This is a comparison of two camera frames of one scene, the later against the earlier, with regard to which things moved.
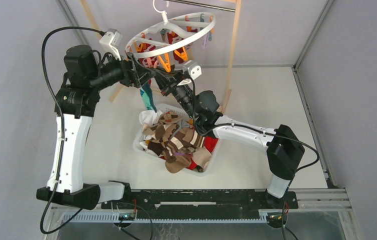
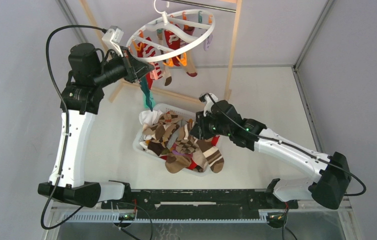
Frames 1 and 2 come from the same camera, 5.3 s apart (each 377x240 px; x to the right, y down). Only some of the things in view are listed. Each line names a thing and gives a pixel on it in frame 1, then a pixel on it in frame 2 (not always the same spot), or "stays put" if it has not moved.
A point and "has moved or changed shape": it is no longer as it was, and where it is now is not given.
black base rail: x=202 y=203 stays put
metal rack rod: x=202 y=4 stays put
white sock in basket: x=149 y=117 stays put
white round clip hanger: x=169 y=35 has moved or changed shape
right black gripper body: x=182 y=93 -> x=207 y=126
